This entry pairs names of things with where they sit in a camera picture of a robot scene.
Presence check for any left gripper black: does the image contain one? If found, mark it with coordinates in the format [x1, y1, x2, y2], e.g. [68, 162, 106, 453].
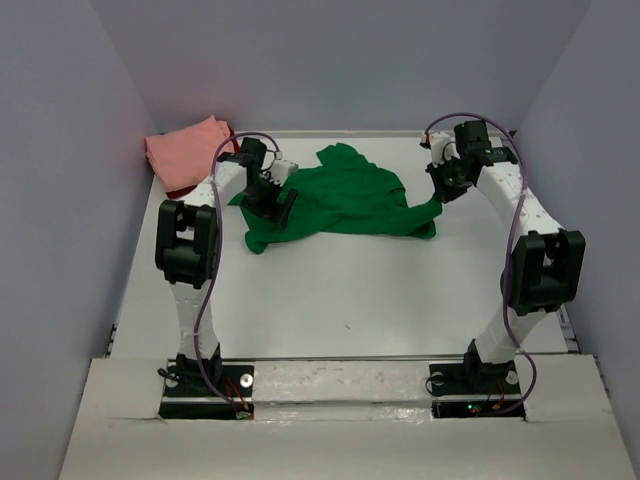
[241, 174, 297, 231]

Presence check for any green t shirt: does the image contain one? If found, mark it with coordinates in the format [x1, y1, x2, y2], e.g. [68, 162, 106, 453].
[240, 143, 443, 254]

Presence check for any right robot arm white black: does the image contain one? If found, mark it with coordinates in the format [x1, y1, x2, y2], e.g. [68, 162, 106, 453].
[421, 116, 586, 397]

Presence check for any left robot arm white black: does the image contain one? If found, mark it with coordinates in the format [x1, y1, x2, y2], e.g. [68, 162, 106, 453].
[155, 132, 298, 402]

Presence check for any dark red folded t shirt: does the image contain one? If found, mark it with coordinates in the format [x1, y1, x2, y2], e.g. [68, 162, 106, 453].
[159, 126, 235, 199]

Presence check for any pink folded t shirt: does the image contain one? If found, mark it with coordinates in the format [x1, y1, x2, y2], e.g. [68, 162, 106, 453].
[145, 115, 234, 198]

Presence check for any white cardboard front cover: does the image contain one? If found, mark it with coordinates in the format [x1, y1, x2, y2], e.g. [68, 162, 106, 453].
[61, 355, 634, 479]

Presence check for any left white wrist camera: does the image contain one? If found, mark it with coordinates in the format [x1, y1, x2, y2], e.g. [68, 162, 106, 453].
[264, 158, 299, 187]

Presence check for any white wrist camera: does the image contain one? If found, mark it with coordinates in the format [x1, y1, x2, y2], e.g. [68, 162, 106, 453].
[264, 158, 299, 187]
[420, 131, 458, 167]

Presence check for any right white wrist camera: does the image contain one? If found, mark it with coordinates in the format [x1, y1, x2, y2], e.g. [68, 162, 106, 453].
[420, 131, 458, 167]

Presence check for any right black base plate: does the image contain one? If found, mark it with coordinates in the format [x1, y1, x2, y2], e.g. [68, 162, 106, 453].
[425, 361, 526, 420]

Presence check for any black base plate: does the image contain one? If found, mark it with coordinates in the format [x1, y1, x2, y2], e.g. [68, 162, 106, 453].
[157, 361, 255, 421]
[425, 361, 526, 420]

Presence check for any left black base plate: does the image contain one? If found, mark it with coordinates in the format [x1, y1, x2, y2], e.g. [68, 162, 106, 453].
[157, 361, 255, 421]

